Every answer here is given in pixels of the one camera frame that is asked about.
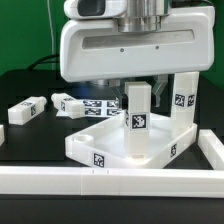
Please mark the white front obstacle bar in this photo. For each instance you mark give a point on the white front obstacle bar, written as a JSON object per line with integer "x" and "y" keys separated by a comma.
{"x": 111, "y": 182}

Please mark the AprilTag marker sheet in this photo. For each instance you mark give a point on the AprilTag marker sheet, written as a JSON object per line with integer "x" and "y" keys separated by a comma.
{"x": 98, "y": 108}

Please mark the white obstacle bar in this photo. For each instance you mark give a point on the white obstacle bar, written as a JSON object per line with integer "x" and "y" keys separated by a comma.
{"x": 111, "y": 182}
{"x": 212, "y": 148}
{"x": 2, "y": 135}

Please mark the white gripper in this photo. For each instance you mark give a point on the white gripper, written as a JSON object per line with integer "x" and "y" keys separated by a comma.
{"x": 95, "y": 49}

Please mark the white left obstacle bar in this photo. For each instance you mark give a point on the white left obstacle bar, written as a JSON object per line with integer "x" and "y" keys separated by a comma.
{"x": 2, "y": 135}

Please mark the white desk top tray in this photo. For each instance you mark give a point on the white desk top tray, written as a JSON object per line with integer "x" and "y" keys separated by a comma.
{"x": 110, "y": 144}

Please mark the white right obstacle bar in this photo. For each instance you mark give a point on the white right obstacle bar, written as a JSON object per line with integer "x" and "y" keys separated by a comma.
{"x": 212, "y": 148}

